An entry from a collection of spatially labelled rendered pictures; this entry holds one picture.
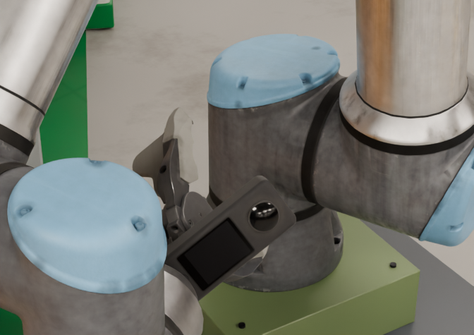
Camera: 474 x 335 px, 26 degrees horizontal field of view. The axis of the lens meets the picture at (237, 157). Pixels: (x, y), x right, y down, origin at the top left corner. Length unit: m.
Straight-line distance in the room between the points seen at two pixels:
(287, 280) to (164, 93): 2.32
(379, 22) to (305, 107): 0.18
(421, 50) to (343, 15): 3.16
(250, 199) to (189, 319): 0.11
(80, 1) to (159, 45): 3.15
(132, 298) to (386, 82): 0.48
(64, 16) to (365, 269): 0.68
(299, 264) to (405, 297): 0.15
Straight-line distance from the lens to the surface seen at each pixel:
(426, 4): 0.96
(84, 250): 0.59
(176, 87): 3.55
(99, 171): 0.64
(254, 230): 0.81
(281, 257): 1.22
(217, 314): 1.21
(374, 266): 1.29
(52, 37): 0.71
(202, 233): 0.80
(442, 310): 1.37
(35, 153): 2.18
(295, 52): 1.18
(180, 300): 0.76
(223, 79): 1.14
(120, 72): 3.67
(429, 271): 1.43
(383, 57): 1.00
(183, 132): 0.89
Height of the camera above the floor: 1.60
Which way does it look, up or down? 31 degrees down
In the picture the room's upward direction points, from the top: straight up
